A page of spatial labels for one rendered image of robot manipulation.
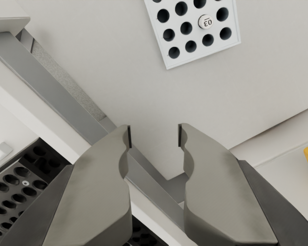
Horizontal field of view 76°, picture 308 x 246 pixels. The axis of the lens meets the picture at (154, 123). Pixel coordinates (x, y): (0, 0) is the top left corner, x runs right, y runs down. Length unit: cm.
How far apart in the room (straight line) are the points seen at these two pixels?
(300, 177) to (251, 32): 19
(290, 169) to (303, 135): 6
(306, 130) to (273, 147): 5
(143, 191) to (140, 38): 18
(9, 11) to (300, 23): 30
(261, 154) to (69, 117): 28
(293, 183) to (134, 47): 26
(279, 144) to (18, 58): 34
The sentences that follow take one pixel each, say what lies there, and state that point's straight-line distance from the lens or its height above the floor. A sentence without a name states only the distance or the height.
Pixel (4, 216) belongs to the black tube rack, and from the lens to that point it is 25.
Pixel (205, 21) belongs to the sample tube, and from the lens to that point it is 22.
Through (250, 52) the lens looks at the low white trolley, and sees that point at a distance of 29.
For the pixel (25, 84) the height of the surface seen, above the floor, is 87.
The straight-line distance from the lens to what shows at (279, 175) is 32.
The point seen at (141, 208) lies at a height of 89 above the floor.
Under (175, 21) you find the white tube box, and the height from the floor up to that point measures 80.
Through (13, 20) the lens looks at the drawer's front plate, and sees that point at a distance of 21.
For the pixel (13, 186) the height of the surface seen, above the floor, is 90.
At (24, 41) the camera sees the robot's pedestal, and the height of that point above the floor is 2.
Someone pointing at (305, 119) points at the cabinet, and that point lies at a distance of 39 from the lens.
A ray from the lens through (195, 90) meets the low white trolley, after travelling 29.
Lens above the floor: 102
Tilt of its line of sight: 61 degrees down
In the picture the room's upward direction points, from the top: 178 degrees clockwise
